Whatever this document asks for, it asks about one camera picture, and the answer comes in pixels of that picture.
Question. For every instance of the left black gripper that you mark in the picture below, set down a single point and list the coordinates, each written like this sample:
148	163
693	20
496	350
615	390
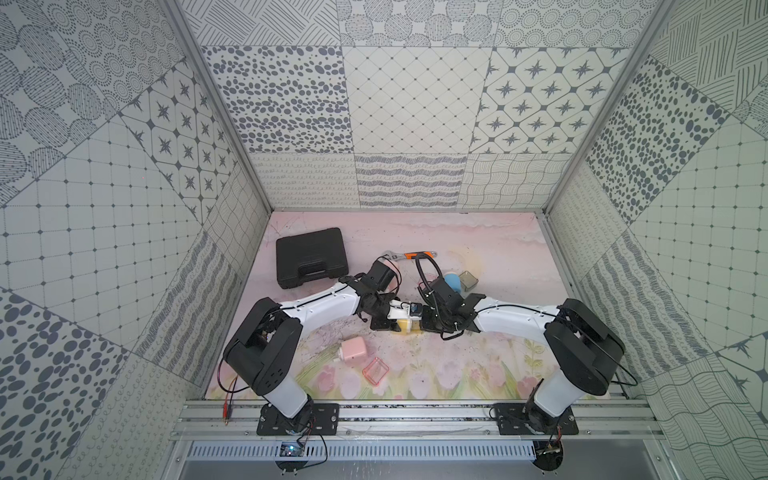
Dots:
387	313

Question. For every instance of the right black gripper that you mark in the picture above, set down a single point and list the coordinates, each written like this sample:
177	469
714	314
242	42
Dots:
425	324

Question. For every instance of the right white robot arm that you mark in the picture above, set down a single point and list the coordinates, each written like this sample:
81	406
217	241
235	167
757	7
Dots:
587	351

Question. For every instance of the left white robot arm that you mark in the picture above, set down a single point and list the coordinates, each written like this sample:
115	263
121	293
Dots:
262	349

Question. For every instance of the blue pencil sharpener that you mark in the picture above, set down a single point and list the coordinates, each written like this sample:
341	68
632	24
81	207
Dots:
453	281

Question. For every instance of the grey transparent tray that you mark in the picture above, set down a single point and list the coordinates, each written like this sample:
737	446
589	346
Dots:
468	281

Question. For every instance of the pink pencil sharpener near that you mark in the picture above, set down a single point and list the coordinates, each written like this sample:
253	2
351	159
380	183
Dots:
353	350

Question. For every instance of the pink transparent tray near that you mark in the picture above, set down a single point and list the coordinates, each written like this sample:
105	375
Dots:
375	371

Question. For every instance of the pink floral table mat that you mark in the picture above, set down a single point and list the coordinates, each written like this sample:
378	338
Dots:
508	254

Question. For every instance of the black plastic tool case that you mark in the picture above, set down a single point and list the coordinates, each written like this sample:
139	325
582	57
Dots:
310	256

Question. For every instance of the orange handled adjustable wrench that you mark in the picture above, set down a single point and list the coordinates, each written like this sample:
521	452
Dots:
395	256

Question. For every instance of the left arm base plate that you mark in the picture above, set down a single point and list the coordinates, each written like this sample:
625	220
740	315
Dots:
319	418

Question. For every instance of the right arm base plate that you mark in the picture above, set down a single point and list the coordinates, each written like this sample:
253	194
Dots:
510	418

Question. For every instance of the aluminium mounting rail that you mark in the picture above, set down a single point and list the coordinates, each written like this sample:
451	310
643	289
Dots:
613	419

